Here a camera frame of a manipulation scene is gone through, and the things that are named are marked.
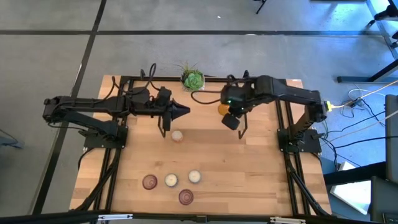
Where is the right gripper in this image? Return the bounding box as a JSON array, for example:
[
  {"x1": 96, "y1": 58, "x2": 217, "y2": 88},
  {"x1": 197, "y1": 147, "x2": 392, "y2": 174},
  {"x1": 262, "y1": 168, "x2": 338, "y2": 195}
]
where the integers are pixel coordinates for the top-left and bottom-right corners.
[{"x1": 220, "y1": 83, "x2": 251, "y2": 131}]

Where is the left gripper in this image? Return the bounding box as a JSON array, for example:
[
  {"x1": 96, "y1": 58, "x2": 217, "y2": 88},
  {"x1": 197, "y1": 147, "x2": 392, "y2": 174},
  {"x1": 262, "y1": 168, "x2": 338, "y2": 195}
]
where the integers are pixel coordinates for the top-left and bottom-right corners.
[{"x1": 151, "y1": 86, "x2": 191, "y2": 132}]

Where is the amber glass candle holder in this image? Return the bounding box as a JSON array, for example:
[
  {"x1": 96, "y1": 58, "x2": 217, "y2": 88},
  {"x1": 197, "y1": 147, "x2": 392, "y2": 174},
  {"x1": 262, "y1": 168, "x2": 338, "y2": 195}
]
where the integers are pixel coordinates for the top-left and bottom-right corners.
[{"x1": 217, "y1": 103, "x2": 231, "y2": 116}]

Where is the pink glass candle holder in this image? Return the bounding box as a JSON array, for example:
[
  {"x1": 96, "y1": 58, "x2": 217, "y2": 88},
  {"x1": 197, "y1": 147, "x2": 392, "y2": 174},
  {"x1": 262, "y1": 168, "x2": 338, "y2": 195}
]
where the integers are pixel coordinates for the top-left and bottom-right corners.
[
  {"x1": 142, "y1": 174, "x2": 159, "y2": 191},
  {"x1": 178, "y1": 189, "x2": 195, "y2": 206}
]

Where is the succulent in triangle-pattern pot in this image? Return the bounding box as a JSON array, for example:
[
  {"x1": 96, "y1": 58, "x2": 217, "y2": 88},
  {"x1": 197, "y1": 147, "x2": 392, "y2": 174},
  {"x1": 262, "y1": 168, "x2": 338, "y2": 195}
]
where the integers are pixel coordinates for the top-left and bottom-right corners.
[{"x1": 175, "y1": 60, "x2": 206, "y2": 93}]

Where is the black tripod leg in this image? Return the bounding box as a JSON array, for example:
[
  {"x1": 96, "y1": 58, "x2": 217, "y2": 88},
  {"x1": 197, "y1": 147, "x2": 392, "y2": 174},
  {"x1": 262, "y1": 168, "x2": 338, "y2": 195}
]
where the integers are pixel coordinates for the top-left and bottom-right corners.
[{"x1": 253, "y1": 0, "x2": 269, "y2": 15}]

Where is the black floor stand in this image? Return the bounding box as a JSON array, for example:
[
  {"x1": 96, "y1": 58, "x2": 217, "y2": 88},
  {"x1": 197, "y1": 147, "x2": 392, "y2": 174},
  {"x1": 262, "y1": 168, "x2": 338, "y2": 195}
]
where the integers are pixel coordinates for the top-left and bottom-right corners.
[{"x1": 337, "y1": 58, "x2": 398, "y2": 84}]

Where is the white board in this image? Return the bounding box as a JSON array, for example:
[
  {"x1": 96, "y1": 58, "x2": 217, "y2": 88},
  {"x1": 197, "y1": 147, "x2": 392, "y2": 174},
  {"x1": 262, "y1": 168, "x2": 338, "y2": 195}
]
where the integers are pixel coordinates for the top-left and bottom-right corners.
[{"x1": 329, "y1": 161, "x2": 374, "y2": 215}]

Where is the dark grey cabinet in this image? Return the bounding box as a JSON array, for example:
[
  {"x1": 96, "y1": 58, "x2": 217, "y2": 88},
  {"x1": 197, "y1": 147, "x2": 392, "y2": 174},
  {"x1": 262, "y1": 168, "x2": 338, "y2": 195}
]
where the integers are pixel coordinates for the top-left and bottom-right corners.
[{"x1": 369, "y1": 94, "x2": 398, "y2": 224}]

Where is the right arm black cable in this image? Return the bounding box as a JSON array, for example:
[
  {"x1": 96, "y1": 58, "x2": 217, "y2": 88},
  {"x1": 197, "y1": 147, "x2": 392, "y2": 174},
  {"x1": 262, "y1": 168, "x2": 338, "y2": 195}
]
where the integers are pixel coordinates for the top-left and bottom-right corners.
[{"x1": 190, "y1": 89, "x2": 222, "y2": 105}]

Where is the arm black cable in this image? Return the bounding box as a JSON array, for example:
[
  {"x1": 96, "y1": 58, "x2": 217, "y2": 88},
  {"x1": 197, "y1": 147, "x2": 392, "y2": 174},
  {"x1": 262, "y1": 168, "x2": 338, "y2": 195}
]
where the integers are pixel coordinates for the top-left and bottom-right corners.
[
  {"x1": 110, "y1": 63, "x2": 157, "y2": 96},
  {"x1": 190, "y1": 89, "x2": 222, "y2": 105}
]

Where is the black aluminium rig frame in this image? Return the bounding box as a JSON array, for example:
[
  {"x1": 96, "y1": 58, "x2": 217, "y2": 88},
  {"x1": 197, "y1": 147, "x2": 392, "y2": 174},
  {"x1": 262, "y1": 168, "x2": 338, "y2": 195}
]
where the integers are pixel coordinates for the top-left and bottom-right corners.
[{"x1": 70, "y1": 70, "x2": 332, "y2": 224}]

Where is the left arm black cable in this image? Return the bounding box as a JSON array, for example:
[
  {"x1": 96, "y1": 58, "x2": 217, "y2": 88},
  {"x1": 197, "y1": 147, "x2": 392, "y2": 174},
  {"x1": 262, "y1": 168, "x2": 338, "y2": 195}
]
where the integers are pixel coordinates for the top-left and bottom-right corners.
[{"x1": 110, "y1": 63, "x2": 157, "y2": 96}]

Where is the silver frame bracket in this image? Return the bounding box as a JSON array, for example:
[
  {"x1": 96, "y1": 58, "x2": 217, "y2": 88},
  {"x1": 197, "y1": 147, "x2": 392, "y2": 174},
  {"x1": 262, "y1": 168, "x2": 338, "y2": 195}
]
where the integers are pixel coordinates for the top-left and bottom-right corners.
[
  {"x1": 97, "y1": 213, "x2": 134, "y2": 222},
  {"x1": 269, "y1": 216, "x2": 307, "y2": 224}
]

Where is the yellow floor cable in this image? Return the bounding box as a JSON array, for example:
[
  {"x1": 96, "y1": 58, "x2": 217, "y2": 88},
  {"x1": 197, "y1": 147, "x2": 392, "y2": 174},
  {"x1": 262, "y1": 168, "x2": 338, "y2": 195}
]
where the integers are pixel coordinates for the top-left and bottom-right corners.
[{"x1": 331, "y1": 79, "x2": 398, "y2": 110}]

